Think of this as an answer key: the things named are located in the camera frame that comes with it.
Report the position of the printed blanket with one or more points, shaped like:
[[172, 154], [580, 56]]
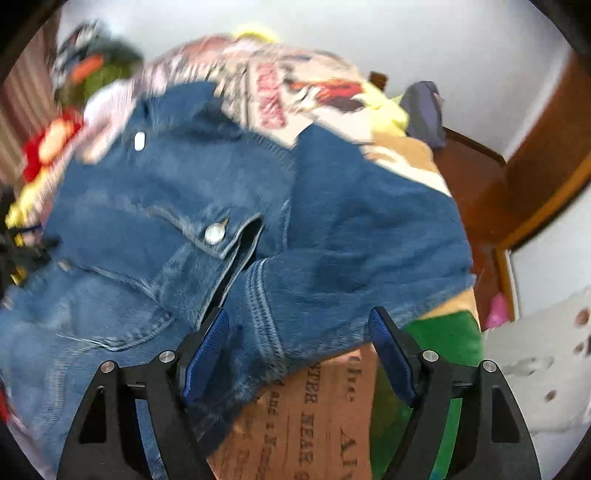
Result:
[[314, 415]]

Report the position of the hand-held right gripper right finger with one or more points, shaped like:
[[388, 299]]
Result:
[[388, 355]]

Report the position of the yellow pillow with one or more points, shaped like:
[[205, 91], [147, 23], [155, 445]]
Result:
[[256, 33]]

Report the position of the blue denim jacket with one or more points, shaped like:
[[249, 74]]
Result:
[[184, 184]]

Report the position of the striped brown curtain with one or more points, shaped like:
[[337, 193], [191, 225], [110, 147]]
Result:
[[23, 106]]

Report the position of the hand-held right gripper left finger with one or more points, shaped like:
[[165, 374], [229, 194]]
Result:
[[207, 355]]

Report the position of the wooden bed frame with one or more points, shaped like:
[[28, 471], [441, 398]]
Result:
[[466, 194]]

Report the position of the pile of clutter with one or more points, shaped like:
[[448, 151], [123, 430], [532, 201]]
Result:
[[99, 60]]

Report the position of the pink object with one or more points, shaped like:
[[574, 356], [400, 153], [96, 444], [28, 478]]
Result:
[[497, 311]]

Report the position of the yellow towel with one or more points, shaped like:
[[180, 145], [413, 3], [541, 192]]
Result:
[[27, 203]]

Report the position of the red plush toy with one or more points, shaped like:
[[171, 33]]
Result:
[[51, 143]]

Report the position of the dark blue bag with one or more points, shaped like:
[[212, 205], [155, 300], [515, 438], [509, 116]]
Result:
[[425, 115]]

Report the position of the wooden wardrobe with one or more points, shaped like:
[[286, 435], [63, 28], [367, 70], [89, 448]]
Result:
[[545, 152]]

